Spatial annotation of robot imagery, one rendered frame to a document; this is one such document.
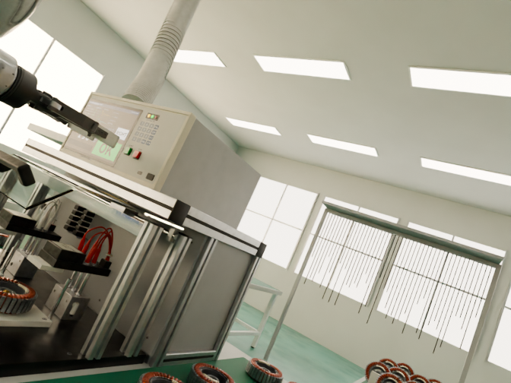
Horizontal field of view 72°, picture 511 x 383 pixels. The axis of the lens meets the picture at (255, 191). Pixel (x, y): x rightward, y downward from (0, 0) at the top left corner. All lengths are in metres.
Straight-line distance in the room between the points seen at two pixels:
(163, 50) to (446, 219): 5.79
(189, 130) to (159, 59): 1.60
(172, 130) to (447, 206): 6.56
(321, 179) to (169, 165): 6.95
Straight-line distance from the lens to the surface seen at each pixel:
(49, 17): 6.02
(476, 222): 7.11
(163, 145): 0.88
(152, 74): 2.36
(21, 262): 1.12
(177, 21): 2.64
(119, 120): 1.04
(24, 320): 0.85
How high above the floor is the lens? 1.09
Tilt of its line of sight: 9 degrees up
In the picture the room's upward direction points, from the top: 24 degrees clockwise
